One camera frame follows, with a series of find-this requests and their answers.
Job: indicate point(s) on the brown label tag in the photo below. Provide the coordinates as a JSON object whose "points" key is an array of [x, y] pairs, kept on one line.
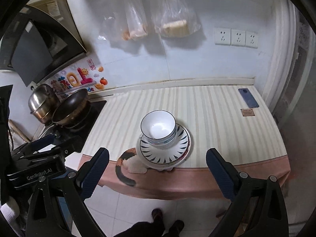
{"points": [[247, 112]]}

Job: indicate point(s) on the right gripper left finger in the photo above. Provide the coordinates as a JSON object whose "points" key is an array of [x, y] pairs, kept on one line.
{"points": [[80, 187]]}

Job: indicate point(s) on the blue smartphone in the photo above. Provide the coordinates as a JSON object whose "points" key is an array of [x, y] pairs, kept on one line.
{"points": [[248, 98]]}

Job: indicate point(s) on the plastic bag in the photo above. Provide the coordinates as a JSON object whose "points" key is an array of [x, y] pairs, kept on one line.
{"points": [[123, 20], [173, 18]]}

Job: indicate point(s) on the dark frying pan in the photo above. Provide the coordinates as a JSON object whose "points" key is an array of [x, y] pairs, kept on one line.
{"points": [[70, 108]]}

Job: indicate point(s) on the black gas stove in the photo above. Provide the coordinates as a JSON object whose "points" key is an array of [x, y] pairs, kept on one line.
{"points": [[79, 129]]}

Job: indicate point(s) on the colourful wall sticker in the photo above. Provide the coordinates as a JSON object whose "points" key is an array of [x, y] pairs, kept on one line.
{"points": [[87, 73]]}

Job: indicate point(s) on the plastic bag left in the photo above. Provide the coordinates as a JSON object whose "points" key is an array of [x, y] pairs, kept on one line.
{"points": [[123, 20]]}

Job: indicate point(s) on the blue leaf pattern plate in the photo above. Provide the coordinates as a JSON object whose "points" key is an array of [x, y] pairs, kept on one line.
{"points": [[165, 158]]}

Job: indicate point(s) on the steel pot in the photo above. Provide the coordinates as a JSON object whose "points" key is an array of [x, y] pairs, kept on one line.
{"points": [[42, 103]]}

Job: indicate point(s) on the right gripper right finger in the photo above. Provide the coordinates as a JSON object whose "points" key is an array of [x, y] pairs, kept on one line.
{"points": [[239, 188]]}

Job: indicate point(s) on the white wall sockets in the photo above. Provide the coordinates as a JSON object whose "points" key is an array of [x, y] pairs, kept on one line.
{"points": [[235, 37]]}

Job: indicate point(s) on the right gloved hand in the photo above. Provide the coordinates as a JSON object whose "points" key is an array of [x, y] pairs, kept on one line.
{"points": [[10, 211]]}

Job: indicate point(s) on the white bowl dark rim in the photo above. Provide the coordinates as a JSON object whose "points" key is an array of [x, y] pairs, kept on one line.
{"points": [[158, 127]]}

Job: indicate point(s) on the range hood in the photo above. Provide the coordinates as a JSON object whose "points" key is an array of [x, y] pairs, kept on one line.
{"points": [[41, 40]]}

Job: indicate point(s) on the striped table mat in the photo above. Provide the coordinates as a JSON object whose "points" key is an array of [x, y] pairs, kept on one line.
{"points": [[213, 116]]}

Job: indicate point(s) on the plastic bag right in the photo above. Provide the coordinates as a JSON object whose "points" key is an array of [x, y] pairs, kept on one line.
{"points": [[173, 18]]}

